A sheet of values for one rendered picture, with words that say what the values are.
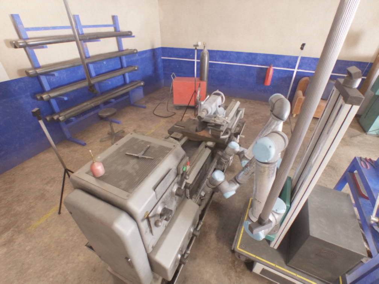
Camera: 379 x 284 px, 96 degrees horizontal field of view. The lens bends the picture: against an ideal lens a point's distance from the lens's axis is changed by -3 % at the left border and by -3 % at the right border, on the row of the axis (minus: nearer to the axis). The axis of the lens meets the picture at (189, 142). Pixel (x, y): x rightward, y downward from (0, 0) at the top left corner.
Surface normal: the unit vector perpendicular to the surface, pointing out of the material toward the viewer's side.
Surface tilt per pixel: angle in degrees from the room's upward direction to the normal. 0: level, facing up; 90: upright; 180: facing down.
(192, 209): 32
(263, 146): 83
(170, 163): 45
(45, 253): 0
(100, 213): 8
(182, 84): 90
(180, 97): 90
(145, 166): 0
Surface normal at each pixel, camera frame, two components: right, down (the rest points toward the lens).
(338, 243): 0.00, -0.82
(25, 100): 0.91, 0.24
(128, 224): 0.65, -0.40
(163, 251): 0.48, -0.57
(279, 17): -0.43, 0.51
